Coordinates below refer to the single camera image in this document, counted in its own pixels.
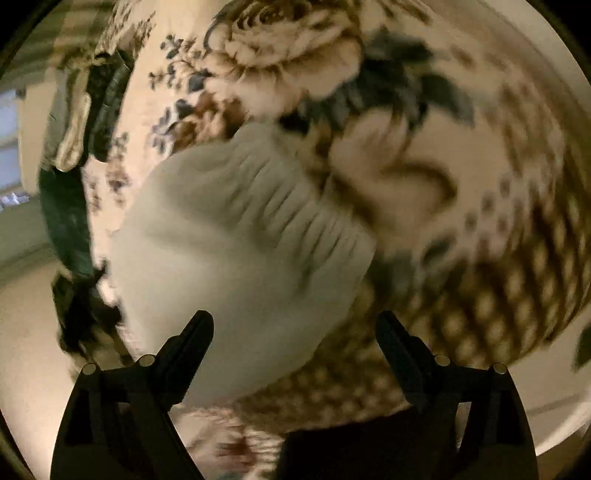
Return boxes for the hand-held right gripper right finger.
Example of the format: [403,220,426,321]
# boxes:
[375,310,539,480]

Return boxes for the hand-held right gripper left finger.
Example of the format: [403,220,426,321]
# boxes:
[50,310,215,480]

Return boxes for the light green pants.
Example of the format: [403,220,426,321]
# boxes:
[108,122,377,408]

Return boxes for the folded white pants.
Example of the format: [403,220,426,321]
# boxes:
[52,69,95,172]

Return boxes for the folded dark pants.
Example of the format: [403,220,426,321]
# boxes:
[85,48,136,162]

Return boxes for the floral plaid-edged blanket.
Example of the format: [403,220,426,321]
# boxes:
[52,0,588,480]

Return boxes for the dark green quilt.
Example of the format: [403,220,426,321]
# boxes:
[39,165,100,283]

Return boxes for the window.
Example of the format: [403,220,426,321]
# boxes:
[0,88,31,210]

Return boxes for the green striped curtain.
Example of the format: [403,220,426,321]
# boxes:
[8,0,118,75]

